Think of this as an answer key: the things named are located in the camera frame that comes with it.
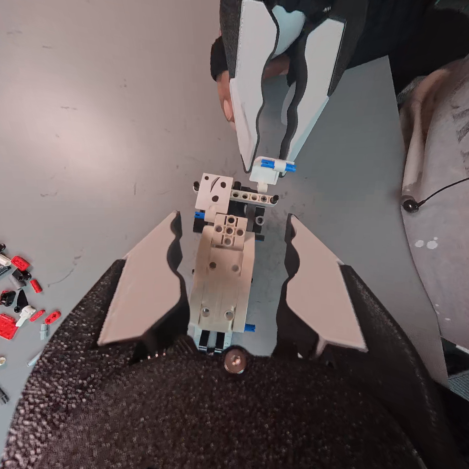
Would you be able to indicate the white curved panel brick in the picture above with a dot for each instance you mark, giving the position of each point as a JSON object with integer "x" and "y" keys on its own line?
{"x": 263, "y": 176}

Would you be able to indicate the pile of red white bricks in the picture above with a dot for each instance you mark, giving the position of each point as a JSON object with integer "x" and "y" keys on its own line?
{"x": 7, "y": 326}

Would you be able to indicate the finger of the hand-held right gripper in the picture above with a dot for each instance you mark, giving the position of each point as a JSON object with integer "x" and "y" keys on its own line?
{"x": 249, "y": 73}
{"x": 322, "y": 66}

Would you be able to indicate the person's right hand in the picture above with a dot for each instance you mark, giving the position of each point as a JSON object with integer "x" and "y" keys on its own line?
{"x": 226, "y": 95}

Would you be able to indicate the white toy truck model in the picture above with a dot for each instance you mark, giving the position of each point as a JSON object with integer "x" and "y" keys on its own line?
{"x": 220, "y": 285}

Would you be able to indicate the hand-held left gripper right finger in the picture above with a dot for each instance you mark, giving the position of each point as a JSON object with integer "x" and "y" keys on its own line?
{"x": 322, "y": 293}

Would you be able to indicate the grey desk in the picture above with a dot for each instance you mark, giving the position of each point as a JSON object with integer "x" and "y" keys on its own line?
{"x": 91, "y": 128}

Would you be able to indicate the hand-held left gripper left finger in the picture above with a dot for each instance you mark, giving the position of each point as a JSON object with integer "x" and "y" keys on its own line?
{"x": 146, "y": 285}

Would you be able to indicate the black clip microphone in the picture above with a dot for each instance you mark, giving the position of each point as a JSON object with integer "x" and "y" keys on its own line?
{"x": 410, "y": 205}

